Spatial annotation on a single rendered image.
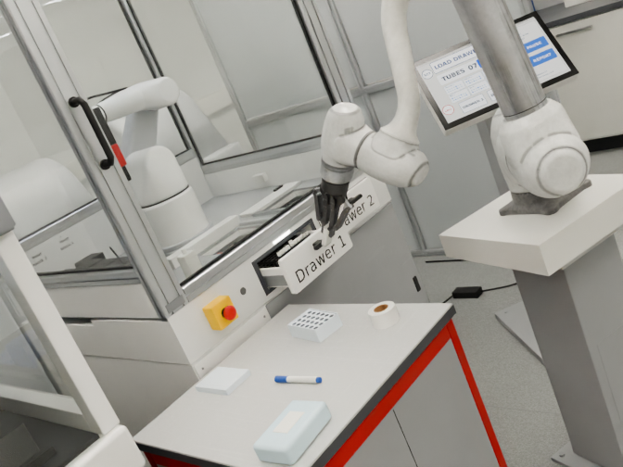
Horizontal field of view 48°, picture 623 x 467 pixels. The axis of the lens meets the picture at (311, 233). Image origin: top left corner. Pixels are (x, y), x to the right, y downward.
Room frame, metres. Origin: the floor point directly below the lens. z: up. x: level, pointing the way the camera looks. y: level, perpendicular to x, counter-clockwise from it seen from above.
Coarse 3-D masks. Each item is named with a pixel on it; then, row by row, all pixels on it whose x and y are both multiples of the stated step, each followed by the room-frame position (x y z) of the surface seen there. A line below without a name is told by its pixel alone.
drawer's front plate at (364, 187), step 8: (360, 184) 2.31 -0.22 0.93; (368, 184) 2.33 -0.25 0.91; (352, 192) 2.27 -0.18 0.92; (360, 192) 2.30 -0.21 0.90; (368, 192) 2.32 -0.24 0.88; (360, 200) 2.29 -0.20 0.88; (368, 200) 2.31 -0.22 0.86; (376, 200) 2.34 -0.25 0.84; (352, 208) 2.25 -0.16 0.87; (360, 208) 2.27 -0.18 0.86; (368, 208) 2.30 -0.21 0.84; (360, 216) 2.27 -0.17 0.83; (352, 224) 2.23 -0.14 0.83
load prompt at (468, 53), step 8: (464, 48) 2.58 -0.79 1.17; (472, 48) 2.58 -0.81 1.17; (448, 56) 2.58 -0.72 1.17; (456, 56) 2.57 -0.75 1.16; (464, 56) 2.56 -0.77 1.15; (472, 56) 2.56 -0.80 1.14; (432, 64) 2.58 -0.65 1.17; (440, 64) 2.57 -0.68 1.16; (448, 64) 2.56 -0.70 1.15; (456, 64) 2.55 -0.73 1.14
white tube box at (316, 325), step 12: (312, 312) 1.74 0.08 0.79; (324, 312) 1.71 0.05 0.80; (336, 312) 1.67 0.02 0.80; (288, 324) 1.73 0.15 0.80; (300, 324) 1.70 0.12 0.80; (312, 324) 1.67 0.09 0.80; (324, 324) 1.64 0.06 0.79; (336, 324) 1.66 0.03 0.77; (300, 336) 1.69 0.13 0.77; (312, 336) 1.64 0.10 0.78; (324, 336) 1.63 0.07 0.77
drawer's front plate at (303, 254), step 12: (312, 240) 1.95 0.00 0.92; (336, 240) 2.01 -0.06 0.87; (348, 240) 2.04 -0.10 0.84; (288, 252) 1.90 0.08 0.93; (300, 252) 1.91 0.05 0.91; (312, 252) 1.94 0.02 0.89; (324, 252) 1.97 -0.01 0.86; (336, 252) 2.00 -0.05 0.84; (288, 264) 1.87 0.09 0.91; (300, 264) 1.90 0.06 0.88; (312, 264) 1.92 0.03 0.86; (324, 264) 1.95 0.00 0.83; (288, 276) 1.86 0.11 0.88; (300, 276) 1.88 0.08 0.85; (312, 276) 1.91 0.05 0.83; (300, 288) 1.87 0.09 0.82
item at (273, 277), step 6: (294, 234) 2.18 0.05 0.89; (264, 270) 1.95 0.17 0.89; (270, 270) 1.93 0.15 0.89; (276, 270) 1.91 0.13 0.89; (264, 276) 1.95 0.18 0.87; (270, 276) 1.93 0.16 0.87; (276, 276) 1.91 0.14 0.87; (282, 276) 1.90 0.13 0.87; (270, 282) 1.94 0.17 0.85; (276, 282) 1.92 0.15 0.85; (282, 282) 1.91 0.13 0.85
